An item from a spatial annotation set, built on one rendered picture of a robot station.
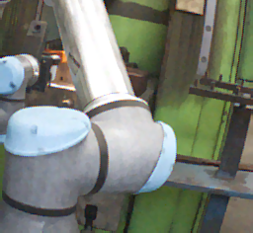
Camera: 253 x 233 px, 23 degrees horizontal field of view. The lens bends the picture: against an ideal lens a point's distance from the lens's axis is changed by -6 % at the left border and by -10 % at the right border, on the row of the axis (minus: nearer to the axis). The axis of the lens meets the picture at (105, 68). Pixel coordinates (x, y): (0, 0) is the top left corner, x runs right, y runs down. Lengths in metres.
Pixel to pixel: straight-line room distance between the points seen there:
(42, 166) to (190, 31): 1.22
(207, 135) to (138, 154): 1.14
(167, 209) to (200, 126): 0.32
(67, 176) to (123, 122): 0.13
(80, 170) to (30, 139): 0.08
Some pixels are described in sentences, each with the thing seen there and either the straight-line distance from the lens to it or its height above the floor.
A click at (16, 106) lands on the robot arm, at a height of 0.95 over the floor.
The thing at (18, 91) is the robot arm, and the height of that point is 0.98.
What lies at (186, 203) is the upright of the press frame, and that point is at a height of 0.55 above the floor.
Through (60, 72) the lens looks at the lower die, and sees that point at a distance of 1.95.
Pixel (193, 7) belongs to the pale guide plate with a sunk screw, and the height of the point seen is 1.20.
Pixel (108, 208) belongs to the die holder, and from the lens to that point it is 1.95.
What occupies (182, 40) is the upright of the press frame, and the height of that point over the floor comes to 1.09.
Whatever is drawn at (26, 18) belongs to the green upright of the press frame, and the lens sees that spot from 2.13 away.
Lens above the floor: 1.24
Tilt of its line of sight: 8 degrees down
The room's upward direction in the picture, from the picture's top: 9 degrees clockwise
